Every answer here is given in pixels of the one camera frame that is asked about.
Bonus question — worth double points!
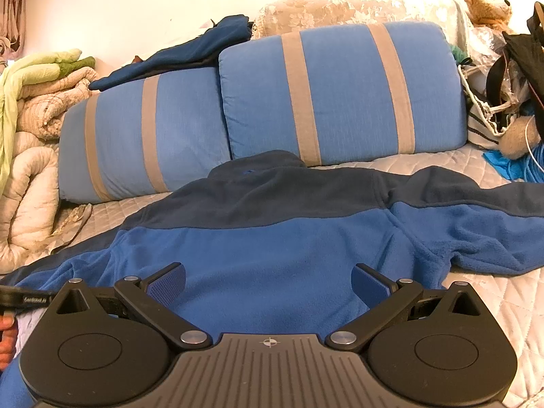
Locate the teal yarn bundle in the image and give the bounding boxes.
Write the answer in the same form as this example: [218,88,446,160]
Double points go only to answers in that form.
[449,44,473,68]

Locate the folded dark blue clothes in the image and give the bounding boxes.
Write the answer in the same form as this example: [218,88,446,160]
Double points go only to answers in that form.
[88,15,255,92]

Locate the beige cloth strap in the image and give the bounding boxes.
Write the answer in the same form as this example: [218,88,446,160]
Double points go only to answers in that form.
[50,203,93,256]

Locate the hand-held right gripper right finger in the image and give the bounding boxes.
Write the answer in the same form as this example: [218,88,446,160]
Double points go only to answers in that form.
[325,262,486,351]

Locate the green blanket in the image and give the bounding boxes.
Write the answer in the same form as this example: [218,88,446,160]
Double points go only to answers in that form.
[0,48,96,196]

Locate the beige plush toy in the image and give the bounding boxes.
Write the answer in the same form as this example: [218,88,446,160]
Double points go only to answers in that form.
[498,115,544,161]

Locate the floral curtain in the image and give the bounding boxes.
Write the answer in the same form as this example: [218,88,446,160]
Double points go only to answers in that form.
[0,0,30,58]

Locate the beige quilted comforter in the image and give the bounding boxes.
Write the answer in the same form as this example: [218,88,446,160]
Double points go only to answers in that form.
[0,66,100,275]

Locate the blue cloth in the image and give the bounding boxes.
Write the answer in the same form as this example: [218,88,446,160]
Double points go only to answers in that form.
[482,150,524,183]

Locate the crinkled clear plastic bag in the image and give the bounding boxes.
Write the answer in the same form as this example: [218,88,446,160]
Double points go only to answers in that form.
[463,24,508,75]

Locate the person's left hand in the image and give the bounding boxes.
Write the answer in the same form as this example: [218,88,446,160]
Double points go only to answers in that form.
[0,312,18,370]

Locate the black bag with straps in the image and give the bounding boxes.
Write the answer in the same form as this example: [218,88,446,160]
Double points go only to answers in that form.
[487,2,544,109]

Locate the brown teddy bear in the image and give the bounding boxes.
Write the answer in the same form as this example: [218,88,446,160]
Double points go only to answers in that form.
[459,0,515,30]

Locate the white striped rope bag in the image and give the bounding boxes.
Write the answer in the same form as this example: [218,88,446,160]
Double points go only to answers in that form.
[458,63,517,150]

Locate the blue fleece jacket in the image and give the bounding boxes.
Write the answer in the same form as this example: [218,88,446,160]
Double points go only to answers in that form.
[0,150,544,408]

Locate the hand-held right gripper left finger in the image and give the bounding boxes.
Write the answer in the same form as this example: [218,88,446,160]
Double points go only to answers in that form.
[50,262,212,351]

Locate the blue striped pillow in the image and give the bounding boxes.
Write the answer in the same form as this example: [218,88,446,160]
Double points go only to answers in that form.
[57,66,232,204]
[218,20,469,167]

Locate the beige floral pillow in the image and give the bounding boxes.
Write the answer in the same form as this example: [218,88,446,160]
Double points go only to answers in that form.
[251,0,472,47]

